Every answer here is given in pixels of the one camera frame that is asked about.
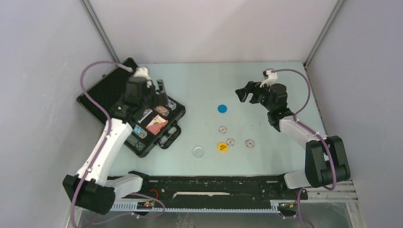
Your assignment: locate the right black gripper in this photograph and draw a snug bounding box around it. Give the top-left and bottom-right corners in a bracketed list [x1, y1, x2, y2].
[235, 80, 274, 112]

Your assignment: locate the red playing card deck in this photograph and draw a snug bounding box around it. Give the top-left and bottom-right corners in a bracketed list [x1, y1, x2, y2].
[146, 114, 168, 135]

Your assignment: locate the clear round dealer button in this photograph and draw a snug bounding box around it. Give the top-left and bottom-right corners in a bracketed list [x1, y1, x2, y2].
[192, 146, 205, 159]

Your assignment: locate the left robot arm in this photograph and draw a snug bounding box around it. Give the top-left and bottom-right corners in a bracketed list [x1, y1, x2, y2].
[62, 76, 167, 215]

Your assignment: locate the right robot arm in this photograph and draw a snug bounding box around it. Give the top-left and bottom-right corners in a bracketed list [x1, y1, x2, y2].
[235, 81, 351, 199]

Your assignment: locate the black poker set case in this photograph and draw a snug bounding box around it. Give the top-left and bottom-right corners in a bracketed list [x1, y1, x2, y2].
[88, 69, 186, 158]

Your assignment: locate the green and blue chip stack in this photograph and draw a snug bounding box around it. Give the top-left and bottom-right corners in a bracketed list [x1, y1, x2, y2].
[167, 99, 177, 110]

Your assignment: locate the purple and orange chip stack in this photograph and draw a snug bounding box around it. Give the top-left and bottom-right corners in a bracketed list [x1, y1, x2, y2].
[155, 106, 170, 117]

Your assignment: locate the blue round chip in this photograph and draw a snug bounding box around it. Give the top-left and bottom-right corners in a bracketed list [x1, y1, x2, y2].
[217, 104, 228, 114]

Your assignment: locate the blue playing card deck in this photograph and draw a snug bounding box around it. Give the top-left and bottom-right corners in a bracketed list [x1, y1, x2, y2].
[137, 109, 154, 124]

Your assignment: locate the white poker chip upper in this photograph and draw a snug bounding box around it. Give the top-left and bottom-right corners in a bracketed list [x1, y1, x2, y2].
[219, 126, 227, 133]

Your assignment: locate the white poker chip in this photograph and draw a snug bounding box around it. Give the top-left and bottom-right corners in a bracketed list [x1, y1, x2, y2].
[245, 139, 255, 148]
[226, 138, 235, 147]
[219, 126, 227, 133]

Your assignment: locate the light blue chip stack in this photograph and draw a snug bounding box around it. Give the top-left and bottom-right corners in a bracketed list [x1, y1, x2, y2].
[133, 125, 147, 139]

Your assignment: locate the white poker chip middle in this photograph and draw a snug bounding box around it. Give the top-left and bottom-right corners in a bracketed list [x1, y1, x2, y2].
[226, 138, 235, 147]

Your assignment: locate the white poker chip right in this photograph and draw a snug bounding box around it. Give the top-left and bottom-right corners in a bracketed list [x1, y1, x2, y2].
[245, 139, 255, 148]

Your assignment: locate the yellow big blind button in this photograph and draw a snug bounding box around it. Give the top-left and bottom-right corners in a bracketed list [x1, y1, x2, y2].
[217, 142, 229, 152]

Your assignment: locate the teal green chip stack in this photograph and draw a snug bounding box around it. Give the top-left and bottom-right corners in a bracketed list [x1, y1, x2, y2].
[126, 135, 145, 152]

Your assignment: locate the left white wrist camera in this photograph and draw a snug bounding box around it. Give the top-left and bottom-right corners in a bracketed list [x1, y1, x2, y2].
[133, 67, 152, 81]

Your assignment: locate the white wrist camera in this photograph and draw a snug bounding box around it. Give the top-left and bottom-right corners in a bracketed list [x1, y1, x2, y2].
[260, 68, 278, 88]
[133, 67, 152, 81]

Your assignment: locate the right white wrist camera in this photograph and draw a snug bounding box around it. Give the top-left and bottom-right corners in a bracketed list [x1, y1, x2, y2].
[260, 68, 278, 88]

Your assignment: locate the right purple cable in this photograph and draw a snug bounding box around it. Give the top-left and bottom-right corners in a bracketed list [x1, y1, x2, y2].
[272, 69, 337, 228]

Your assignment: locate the purple cable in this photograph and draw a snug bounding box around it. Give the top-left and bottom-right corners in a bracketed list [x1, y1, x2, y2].
[69, 61, 166, 228]
[272, 69, 337, 228]

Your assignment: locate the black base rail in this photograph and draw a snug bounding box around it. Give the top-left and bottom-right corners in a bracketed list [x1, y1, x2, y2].
[139, 175, 299, 210]

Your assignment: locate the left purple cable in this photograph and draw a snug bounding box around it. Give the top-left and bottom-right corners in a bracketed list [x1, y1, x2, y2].
[69, 61, 166, 228]

